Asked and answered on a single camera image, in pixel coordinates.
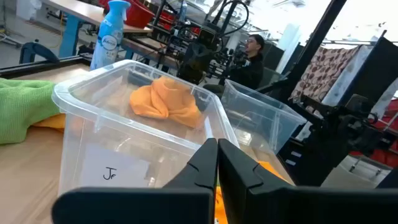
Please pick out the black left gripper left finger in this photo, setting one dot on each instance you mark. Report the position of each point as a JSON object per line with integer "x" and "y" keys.
{"x": 140, "y": 205}

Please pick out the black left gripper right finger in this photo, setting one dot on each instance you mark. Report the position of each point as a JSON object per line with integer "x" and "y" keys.
{"x": 311, "y": 205}

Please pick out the orange microfiber towel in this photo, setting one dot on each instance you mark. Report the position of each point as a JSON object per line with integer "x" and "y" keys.
{"x": 53, "y": 122}
{"x": 220, "y": 207}
{"x": 168, "y": 99}

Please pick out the green microfiber towel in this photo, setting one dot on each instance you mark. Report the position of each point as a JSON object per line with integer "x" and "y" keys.
{"x": 25, "y": 109}

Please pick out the black background robot arm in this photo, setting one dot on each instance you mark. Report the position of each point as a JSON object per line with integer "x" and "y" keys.
{"x": 199, "y": 56}

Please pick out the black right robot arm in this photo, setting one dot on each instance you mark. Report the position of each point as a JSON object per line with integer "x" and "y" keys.
{"x": 335, "y": 140}

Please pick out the clear labelled plastic bin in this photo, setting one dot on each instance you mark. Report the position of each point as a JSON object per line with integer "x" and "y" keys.
{"x": 102, "y": 133}

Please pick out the red storage crate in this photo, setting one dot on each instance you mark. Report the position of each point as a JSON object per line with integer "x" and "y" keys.
{"x": 388, "y": 155}

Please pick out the brown patterned cloth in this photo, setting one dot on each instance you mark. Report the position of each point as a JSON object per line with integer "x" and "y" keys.
{"x": 323, "y": 71}

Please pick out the person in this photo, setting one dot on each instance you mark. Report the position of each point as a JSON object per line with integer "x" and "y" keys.
{"x": 252, "y": 71}

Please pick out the blue air freshener bottle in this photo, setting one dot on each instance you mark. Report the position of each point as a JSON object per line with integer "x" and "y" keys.
{"x": 109, "y": 40}

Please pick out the red plastic tub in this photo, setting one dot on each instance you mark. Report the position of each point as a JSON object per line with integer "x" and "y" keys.
{"x": 140, "y": 15}

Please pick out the table with blue legs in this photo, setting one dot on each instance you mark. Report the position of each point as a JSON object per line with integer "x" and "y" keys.
{"x": 81, "y": 11}

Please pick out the black frame post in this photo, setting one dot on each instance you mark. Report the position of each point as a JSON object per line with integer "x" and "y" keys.
{"x": 314, "y": 40}

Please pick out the black aluminium table frame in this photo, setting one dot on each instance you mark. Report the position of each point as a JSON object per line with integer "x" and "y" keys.
{"x": 37, "y": 65}

